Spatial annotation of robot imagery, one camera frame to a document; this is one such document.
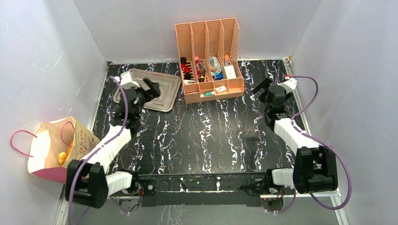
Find green tube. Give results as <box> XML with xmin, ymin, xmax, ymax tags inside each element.
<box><xmin>203</xmin><ymin>91</ymin><xmax>215</xmax><ymax>97</ymax></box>

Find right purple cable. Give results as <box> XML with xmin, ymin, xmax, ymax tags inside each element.
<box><xmin>273</xmin><ymin>75</ymin><xmax>352</xmax><ymax>215</ymax></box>

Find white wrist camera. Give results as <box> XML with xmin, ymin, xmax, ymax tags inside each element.
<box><xmin>120</xmin><ymin>71</ymin><xmax>141</xmax><ymax>90</ymax></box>
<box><xmin>278</xmin><ymin>75</ymin><xmax>298</xmax><ymax>94</ymax></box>

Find small white packet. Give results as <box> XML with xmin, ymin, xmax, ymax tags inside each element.
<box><xmin>215</xmin><ymin>85</ymin><xmax>227</xmax><ymax>93</ymax></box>

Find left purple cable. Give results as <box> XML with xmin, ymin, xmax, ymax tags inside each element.
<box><xmin>68</xmin><ymin>75</ymin><xmax>130</xmax><ymax>225</ymax></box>

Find blue tape dispenser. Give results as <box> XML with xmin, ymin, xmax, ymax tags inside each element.
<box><xmin>209</xmin><ymin>56</ymin><xmax>223</xmax><ymax>81</ymax></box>

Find pink bottle in organizer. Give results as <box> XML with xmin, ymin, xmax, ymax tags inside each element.
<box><xmin>194</xmin><ymin>56</ymin><xmax>206</xmax><ymax>83</ymax></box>

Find purple cable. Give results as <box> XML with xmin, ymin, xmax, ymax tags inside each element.
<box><xmin>68</xmin><ymin>75</ymin><xmax>130</xmax><ymax>225</ymax></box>
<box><xmin>273</xmin><ymin>75</ymin><xmax>352</xmax><ymax>215</ymax></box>

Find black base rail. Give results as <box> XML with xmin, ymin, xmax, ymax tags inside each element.
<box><xmin>138</xmin><ymin>172</ymin><xmax>269</xmax><ymax>207</ymax></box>

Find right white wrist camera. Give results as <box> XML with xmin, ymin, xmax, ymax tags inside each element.
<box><xmin>278</xmin><ymin>75</ymin><xmax>298</xmax><ymax>94</ymax></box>

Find silver metal tray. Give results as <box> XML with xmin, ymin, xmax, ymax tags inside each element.
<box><xmin>116</xmin><ymin>68</ymin><xmax>182</xmax><ymax>113</ymax></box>

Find orange fake bread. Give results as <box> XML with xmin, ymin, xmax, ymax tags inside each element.
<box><xmin>67</xmin><ymin>141</ymin><xmax>73</xmax><ymax>155</ymax></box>
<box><xmin>58</xmin><ymin>152</ymin><xmax>68</xmax><ymax>166</ymax></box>

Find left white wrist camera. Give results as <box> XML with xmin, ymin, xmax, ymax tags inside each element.
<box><xmin>120</xmin><ymin>71</ymin><xmax>141</xmax><ymax>90</ymax></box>

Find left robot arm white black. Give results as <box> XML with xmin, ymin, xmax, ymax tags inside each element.
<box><xmin>65</xmin><ymin>76</ymin><xmax>161</xmax><ymax>209</ymax></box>

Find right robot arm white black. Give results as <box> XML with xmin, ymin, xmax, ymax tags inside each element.
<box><xmin>239</xmin><ymin>78</ymin><xmax>338</xmax><ymax>195</ymax></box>

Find black red item in organizer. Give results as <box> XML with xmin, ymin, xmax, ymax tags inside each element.
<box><xmin>180</xmin><ymin>57</ymin><xmax>193</xmax><ymax>80</ymax></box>

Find orange desk file organizer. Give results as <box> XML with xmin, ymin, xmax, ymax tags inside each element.
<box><xmin>175</xmin><ymin>18</ymin><xmax>245</xmax><ymax>104</ymax></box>

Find white box in organizer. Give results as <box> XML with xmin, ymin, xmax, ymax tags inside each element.
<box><xmin>224</xmin><ymin>65</ymin><xmax>237</xmax><ymax>79</ymax></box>

